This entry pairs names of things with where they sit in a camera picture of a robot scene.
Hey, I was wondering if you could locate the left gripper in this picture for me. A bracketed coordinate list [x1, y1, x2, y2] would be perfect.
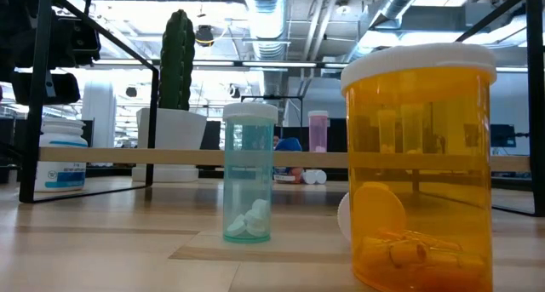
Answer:
[11, 17, 102, 106]

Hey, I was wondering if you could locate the pink pill bottle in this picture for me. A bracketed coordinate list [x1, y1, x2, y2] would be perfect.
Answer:
[336, 192, 353, 243]
[307, 110, 330, 153]

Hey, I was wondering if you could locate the large orange pill bottle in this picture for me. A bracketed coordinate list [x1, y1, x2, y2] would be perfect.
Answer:
[340, 42, 498, 292]

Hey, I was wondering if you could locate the large white supplement bottle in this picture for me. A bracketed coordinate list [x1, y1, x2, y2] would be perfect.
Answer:
[34, 117, 89, 193]

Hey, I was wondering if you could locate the white planter pot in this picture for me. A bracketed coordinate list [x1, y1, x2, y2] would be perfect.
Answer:
[131, 107, 209, 184]

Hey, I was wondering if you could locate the black round ceiling device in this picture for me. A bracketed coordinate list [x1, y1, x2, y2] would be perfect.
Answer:
[194, 24, 215, 49]

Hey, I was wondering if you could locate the teal pill bottle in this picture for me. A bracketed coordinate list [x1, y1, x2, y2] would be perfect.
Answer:
[221, 101, 279, 244]

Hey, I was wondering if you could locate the dark computer monitor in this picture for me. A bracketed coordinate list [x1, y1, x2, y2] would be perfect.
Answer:
[489, 123, 519, 149]

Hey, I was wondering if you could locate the silver ceiling duct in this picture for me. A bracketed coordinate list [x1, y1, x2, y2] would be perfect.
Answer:
[347, 0, 429, 61]
[241, 0, 291, 97]

